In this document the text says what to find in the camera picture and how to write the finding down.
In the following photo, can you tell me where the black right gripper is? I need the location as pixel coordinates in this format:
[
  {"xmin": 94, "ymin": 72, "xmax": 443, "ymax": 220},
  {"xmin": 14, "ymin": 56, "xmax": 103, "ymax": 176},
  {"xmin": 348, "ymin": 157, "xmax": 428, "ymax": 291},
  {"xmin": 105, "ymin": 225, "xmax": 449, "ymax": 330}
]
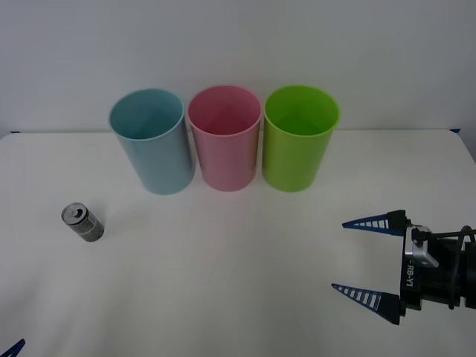
[{"xmin": 330, "ymin": 209, "xmax": 466, "ymax": 327}]

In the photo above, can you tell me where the pink plastic bin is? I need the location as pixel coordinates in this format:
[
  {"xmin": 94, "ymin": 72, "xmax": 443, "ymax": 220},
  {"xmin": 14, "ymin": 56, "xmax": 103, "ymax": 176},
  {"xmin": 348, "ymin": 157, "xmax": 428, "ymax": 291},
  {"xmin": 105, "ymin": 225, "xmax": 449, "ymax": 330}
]
[{"xmin": 187, "ymin": 85, "xmax": 263, "ymax": 193}]

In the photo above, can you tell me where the silver and black drink can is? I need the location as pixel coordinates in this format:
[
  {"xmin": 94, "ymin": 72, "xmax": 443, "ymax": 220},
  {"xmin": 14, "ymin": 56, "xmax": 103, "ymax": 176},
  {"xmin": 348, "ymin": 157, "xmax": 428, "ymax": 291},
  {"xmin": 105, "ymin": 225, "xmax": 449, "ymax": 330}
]
[{"xmin": 61, "ymin": 202, "xmax": 106, "ymax": 244}]

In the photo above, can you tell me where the pale blue plastic bin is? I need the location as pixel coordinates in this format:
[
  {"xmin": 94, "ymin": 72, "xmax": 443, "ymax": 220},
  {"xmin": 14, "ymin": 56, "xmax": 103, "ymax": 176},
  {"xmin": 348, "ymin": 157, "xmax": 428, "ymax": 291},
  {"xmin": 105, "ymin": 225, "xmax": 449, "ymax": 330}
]
[{"xmin": 108, "ymin": 88, "xmax": 196, "ymax": 196}]

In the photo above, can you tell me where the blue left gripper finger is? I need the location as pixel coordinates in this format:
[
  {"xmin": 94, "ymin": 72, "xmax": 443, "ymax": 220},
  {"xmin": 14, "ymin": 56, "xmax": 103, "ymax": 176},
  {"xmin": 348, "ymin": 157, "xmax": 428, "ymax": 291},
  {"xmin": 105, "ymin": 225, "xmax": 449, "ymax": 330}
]
[{"xmin": 0, "ymin": 338, "xmax": 27, "ymax": 357}]

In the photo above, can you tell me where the green plastic bin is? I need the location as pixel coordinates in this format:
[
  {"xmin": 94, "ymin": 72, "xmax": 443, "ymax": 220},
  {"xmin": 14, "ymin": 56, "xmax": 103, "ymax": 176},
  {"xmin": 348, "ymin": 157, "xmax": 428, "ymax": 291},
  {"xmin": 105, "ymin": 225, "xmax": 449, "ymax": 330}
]
[{"xmin": 261, "ymin": 85, "xmax": 341, "ymax": 193}]

